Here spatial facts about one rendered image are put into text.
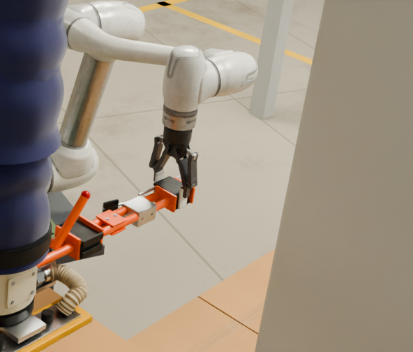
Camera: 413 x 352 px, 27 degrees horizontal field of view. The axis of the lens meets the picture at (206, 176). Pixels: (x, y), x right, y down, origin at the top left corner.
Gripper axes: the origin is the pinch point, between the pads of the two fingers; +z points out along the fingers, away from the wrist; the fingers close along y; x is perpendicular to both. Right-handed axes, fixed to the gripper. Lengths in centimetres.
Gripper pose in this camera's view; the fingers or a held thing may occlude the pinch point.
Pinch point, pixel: (170, 192)
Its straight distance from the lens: 238.0
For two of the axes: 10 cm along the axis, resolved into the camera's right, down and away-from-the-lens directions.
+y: 7.6, 3.9, -5.2
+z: -1.2, 8.7, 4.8
